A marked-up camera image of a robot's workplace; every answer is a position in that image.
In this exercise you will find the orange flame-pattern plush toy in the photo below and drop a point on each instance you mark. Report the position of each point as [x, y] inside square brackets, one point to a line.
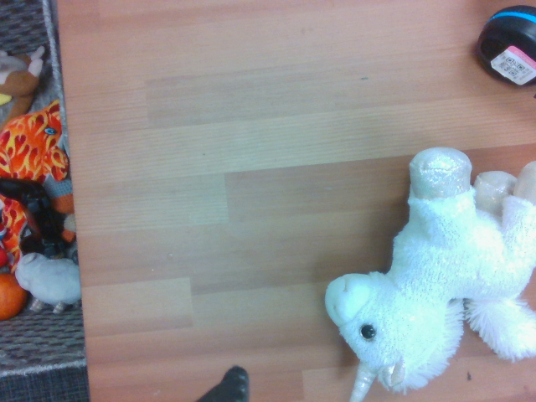
[25, 146]

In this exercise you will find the white unicorn plush toy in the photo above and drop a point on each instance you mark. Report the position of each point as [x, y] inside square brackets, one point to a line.
[439, 268]

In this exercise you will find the grey woven basket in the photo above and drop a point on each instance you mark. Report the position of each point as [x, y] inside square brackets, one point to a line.
[42, 339]

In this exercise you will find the grey and orange knitted toy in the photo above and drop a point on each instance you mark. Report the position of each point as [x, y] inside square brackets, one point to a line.
[63, 194]

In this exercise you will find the black plastic toy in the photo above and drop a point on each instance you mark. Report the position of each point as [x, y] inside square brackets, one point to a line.
[42, 209]

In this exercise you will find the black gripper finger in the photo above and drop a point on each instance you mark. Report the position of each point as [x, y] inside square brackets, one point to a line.
[230, 387]

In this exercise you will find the brown monkey plush toy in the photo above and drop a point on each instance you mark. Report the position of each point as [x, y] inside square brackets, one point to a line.
[21, 81]

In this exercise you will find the orange fruit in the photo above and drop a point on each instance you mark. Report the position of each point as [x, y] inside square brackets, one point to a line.
[10, 297]

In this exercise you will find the grey plush animal toy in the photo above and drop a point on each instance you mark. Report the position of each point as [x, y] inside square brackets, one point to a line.
[50, 278]

